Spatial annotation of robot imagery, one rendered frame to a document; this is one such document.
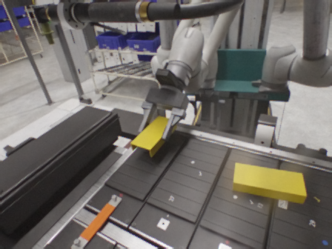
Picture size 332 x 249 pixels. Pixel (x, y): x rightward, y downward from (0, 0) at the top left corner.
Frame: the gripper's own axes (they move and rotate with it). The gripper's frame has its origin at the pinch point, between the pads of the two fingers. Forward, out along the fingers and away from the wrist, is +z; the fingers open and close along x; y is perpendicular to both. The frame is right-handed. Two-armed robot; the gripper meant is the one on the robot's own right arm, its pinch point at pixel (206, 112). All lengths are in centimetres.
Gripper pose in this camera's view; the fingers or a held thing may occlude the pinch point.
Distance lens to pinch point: 132.7
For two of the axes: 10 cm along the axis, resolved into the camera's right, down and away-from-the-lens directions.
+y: 3.0, -5.6, 7.7
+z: 0.9, 8.2, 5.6
